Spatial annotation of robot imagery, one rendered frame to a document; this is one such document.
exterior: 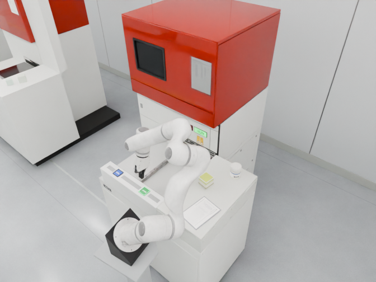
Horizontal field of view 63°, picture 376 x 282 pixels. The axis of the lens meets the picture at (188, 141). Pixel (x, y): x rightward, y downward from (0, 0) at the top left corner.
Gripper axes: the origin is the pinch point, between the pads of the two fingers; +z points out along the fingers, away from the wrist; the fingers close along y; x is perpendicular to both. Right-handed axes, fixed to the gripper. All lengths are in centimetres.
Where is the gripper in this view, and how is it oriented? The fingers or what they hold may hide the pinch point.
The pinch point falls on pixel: (141, 174)
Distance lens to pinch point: 189.8
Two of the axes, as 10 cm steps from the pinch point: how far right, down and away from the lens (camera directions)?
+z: -1.2, 8.6, 5.0
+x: 7.7, 4.0, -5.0
